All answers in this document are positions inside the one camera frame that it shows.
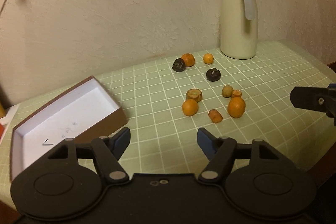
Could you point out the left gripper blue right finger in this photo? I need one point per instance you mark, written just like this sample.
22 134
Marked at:
207 142

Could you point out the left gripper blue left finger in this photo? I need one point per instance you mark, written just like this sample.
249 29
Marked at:
119 142

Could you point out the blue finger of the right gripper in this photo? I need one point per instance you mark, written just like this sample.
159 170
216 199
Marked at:
315 99

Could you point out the small carrot piece front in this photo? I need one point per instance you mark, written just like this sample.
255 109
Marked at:
215 116

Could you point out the small carrot piece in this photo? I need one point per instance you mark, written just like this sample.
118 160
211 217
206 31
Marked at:
215 116
236 93

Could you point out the round orange mandarin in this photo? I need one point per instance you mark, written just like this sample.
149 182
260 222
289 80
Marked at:
190 107

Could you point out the dark brown fruit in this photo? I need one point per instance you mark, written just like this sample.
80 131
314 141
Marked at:
179 65
213 74

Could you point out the small round orange kumquat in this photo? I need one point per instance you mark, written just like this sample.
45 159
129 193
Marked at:
208 58

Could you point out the brown cardboard box white inside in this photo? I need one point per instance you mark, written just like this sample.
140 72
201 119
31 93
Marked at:
82 112

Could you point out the large orange mandarin right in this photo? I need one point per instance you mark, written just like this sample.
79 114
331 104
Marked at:
236 107

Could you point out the carrot chunk with green core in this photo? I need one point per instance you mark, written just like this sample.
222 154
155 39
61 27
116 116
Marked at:
194 94

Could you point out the green brown kiwi fruit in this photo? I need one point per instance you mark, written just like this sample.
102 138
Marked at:
227 91

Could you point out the orange mandarin near dark fruit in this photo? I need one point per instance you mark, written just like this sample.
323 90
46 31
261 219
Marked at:
189 59

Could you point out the cream thermos jug grey handle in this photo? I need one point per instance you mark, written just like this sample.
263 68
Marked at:
239 28

